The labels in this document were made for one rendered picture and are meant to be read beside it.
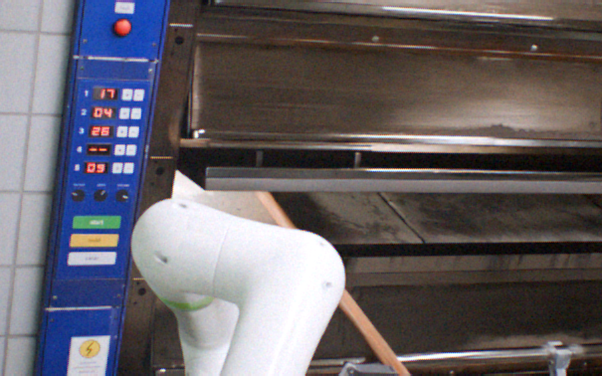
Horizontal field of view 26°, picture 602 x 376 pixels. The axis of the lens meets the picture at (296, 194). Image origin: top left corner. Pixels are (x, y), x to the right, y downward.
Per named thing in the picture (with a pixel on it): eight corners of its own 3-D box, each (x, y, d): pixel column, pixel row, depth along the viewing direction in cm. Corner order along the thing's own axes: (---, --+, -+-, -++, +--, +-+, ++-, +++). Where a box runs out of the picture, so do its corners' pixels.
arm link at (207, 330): (153, 317, 179) (233, 305, 179) (145, 240, 183) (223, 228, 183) (185, 374, 213) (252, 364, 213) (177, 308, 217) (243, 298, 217)
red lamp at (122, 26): (110, 35, 222) (114, 1, 220) (129, 36, 223) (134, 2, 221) (112, 38, 221) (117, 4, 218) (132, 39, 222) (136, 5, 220)
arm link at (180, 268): (206, 286, 161) (235, 199, 165) (110, 261, 163) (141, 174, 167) (220, 323, 178) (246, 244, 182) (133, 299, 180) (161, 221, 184)
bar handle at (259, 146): (206, 173, 232) (204, 171, 233) (370, 175, 245) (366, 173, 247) (209, 141, 231) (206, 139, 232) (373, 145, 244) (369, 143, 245)
